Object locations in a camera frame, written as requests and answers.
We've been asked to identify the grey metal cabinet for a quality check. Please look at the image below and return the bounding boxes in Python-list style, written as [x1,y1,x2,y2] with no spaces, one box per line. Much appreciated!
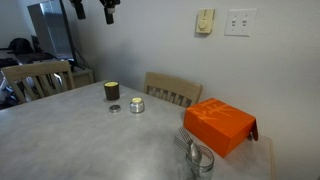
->
[27,0,74,61]

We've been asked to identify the silver spoon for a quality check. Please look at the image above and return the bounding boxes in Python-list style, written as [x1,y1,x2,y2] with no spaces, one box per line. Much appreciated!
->
[188,141,203,168]

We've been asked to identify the silver fork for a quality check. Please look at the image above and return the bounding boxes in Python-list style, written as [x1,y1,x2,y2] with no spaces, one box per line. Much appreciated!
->
[178,127,194,146]
[173,136,191,154]

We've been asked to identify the orange cardboard box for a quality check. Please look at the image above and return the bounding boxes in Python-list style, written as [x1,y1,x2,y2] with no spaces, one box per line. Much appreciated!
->
[183,97,259,158]

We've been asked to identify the light wooden slat-back chair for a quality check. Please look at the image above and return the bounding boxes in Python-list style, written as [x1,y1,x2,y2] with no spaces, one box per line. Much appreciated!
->
[0,59,76,104]
[143,71,204,108]

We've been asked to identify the white double light switch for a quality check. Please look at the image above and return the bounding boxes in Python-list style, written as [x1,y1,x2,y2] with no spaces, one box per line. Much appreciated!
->
[224,8,258,38]

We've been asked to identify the small wooden cabinet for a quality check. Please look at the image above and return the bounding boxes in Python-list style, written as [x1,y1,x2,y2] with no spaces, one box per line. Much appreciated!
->
[64,67,95,89]

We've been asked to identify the beige wall dial thermostat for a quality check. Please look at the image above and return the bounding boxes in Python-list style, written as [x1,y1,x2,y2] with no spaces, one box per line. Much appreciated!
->
[195,8,216,35]

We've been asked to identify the black stand pole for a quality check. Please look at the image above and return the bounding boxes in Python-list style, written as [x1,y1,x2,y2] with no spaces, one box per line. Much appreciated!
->
[59,0,78,71]

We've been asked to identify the black bag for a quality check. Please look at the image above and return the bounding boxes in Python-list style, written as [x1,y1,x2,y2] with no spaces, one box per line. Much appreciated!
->
[8,37,35,55]

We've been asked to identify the dark brown candle cup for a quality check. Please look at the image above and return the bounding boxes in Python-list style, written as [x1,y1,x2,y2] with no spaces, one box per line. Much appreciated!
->
[103,80,121,102]

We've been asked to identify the clear glass jar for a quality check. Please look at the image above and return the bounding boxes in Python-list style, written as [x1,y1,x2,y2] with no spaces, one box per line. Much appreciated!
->
[185,144,215,180]

